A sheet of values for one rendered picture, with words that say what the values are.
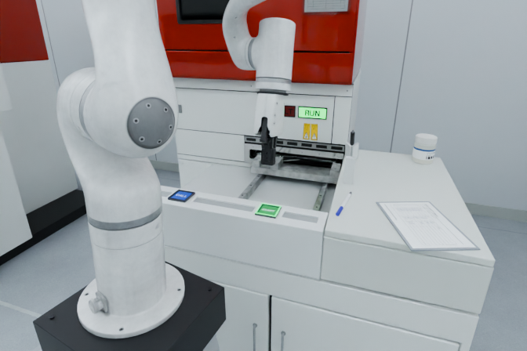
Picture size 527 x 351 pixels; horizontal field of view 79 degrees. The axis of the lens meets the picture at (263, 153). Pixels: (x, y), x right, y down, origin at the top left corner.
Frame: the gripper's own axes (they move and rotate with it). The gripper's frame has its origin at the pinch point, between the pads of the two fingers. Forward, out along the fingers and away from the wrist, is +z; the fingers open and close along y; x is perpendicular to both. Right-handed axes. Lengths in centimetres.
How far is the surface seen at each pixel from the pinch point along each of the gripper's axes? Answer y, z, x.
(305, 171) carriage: -51, 13, 1
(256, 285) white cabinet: -3.2, 36.3, -1.7
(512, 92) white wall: -204, -33, 120
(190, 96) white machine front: -56, -14, -56
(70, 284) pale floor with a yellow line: -61, 101, -136
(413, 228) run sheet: -5.5, 13.9, 35.0
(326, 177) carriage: -50, 14, 9
